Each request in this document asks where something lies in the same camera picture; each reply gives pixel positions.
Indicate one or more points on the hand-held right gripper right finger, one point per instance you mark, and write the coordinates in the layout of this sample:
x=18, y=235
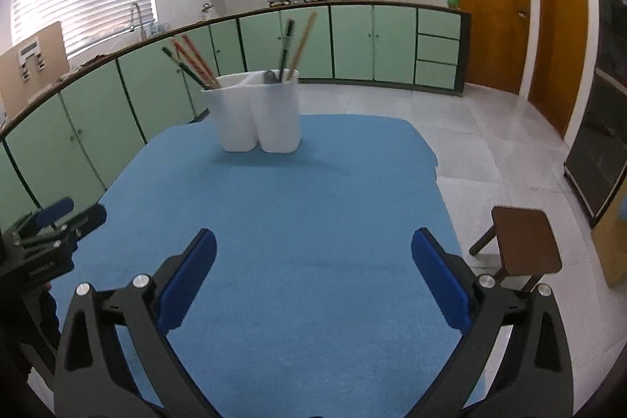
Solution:
x=438, y=281

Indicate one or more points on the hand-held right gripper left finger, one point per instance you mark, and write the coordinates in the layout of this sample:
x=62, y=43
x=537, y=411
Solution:
x=188, y=281

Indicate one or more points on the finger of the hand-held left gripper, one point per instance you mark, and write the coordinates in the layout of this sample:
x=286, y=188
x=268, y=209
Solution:
x=88, y=217
x=54, y=208

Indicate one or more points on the black chopstick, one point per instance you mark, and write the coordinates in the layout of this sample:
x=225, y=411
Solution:
x=186, y=68
x=285, y=50

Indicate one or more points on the white double utensil holder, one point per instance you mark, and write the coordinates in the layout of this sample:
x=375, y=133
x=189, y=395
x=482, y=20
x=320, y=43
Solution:
x=274, y=119

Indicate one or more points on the red patterned chopstick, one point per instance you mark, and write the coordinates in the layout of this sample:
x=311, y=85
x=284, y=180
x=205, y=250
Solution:
x=191, y=60
x=201, y=58

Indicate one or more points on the plain wooden chopstick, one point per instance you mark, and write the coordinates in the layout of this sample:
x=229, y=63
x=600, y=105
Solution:
x=302, y=46

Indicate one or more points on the brown wooden stool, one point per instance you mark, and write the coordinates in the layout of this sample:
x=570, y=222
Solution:
x=524, y=241

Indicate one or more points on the blue tablecloth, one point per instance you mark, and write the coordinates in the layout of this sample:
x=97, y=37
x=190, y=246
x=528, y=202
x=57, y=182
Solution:
x=294, y=202

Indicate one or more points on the cardboard box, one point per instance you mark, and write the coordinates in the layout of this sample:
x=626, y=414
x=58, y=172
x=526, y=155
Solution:
x=34, y=70

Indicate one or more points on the light wooden cabinet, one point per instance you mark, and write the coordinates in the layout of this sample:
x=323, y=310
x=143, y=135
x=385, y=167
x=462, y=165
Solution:
x=615, y=246

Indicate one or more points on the metal sink faucet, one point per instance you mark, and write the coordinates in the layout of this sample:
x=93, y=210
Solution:
x=134, y=14

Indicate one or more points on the grey utensil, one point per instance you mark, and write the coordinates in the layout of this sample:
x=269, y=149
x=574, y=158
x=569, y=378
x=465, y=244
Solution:
x=269, y=76

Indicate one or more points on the dark glass cabinet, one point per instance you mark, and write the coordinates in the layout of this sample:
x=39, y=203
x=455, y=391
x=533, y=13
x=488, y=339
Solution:
x=602, y=119

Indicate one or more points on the green lower kitchen cabinets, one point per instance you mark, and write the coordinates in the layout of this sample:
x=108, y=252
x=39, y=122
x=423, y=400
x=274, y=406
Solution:
x=352, y=41

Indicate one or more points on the wooden door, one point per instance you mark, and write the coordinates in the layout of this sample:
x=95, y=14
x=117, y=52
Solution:
x=490, y=1
x=558, y=31

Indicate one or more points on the small wall tap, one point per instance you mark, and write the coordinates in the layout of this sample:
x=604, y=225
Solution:
x=206, y=8

